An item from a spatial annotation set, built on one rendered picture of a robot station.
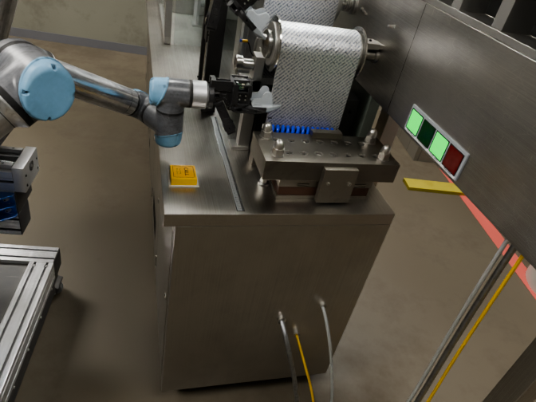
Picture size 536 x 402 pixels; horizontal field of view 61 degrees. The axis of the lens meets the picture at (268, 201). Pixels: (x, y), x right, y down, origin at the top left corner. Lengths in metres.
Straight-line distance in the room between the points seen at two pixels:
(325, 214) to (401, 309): 1.25
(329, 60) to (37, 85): 0.74
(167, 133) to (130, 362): 1.01
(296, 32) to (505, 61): 0.54
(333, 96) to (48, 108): 0.77
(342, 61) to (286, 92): 0.18
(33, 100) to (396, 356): 1.79
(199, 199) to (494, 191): 0.70
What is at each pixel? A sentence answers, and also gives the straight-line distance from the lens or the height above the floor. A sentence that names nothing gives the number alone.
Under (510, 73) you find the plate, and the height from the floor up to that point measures 1.40.
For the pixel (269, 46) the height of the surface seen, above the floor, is 1.25.
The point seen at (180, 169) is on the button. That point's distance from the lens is 1.29.
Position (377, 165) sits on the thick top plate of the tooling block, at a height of 1.03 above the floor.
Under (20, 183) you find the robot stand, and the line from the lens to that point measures 1.60.
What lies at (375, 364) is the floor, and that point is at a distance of 2.16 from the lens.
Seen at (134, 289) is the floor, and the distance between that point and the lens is 2.19.
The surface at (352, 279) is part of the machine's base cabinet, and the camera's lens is 1.50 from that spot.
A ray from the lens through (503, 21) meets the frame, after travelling 1.07.
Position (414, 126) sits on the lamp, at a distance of 1.23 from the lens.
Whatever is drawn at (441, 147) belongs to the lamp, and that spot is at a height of 1.19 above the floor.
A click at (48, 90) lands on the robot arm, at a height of 1.21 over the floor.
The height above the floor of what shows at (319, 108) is 1.10.
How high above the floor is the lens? 1.62
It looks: 35 degrees down
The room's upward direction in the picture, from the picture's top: 13 degrees clockwise
